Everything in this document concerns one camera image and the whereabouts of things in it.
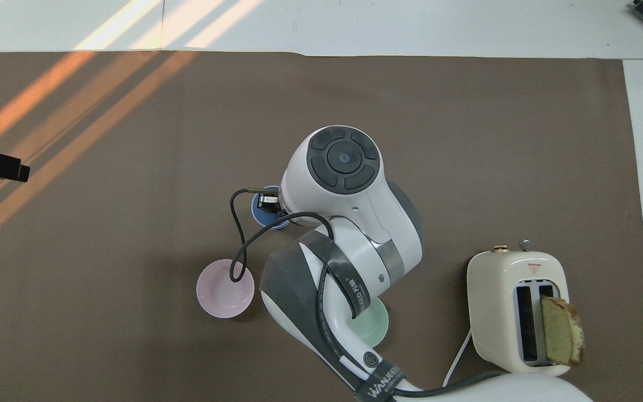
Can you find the cream toaster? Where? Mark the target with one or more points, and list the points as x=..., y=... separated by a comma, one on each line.
x=494, y=312

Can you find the bread slice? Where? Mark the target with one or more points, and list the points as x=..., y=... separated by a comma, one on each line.
x=558, y=332

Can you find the mint green bowl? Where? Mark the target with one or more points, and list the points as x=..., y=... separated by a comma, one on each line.
x=374, y=326

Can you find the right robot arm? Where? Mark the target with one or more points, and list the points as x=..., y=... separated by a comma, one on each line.
x=344, y=201

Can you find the pink bowl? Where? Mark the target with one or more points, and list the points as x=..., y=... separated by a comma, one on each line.
x=218, y=296

